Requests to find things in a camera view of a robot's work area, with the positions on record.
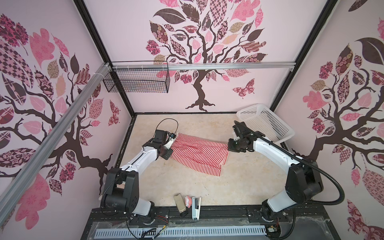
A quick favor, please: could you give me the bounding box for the red white striped tank top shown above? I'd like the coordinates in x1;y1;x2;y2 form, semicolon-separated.
172;134;229;177

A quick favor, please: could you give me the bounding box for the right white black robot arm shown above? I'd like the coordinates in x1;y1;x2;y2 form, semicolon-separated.
228;121;324;222

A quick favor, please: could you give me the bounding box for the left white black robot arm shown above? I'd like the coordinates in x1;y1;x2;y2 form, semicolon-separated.
100;130;177;216

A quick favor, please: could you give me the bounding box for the white plastic mesh basket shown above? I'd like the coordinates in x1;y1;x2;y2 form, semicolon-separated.
236;104;295;144

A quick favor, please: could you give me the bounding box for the small pink toy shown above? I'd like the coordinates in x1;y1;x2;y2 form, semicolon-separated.
185;196;193;208

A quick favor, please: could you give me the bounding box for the tan rectangular block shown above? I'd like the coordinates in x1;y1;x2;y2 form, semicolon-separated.
174;194;187;214

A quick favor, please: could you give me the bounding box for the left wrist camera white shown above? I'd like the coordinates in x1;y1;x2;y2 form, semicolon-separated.
164;133;177;150

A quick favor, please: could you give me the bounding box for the black wire basket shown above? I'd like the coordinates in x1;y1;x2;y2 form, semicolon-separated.
103;60;171;94

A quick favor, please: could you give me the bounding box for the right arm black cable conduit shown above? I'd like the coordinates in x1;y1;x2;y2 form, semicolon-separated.
233;120;346;206

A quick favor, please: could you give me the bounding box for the aluminium rail back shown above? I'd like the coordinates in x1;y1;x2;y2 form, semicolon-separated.
112;62;296;71

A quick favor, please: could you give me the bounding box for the aluminium rail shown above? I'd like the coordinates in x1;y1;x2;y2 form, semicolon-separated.
1;63;111;224
112;62;296;71

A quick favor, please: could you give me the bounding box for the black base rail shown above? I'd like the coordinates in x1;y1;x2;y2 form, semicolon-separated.
87;204;329;226

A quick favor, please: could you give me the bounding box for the aluminium rail left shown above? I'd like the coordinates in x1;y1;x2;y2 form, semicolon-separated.
1;63;111;224

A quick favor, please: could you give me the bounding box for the white slotted cable duct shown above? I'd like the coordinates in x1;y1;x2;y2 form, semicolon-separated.
93;226;267;240

